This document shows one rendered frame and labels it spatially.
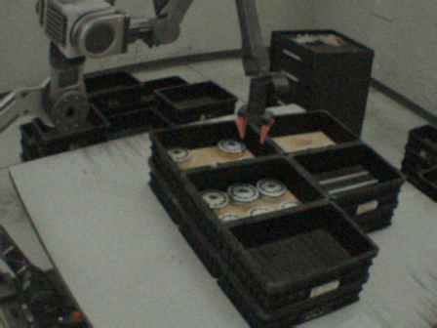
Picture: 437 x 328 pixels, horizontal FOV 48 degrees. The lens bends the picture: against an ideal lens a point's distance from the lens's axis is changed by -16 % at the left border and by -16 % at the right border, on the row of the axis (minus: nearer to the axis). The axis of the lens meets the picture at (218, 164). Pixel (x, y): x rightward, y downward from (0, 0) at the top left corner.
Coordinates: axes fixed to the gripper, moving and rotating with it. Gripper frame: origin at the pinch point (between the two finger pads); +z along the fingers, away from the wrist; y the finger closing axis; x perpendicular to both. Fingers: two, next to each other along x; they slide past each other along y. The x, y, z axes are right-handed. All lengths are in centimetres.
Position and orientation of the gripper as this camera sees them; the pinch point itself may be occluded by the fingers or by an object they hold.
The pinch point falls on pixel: (252, 138)
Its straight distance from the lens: 181.2
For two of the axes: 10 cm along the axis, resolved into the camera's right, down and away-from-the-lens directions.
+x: -3.5, 4.3, -8.3
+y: -9.3, -2.5, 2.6
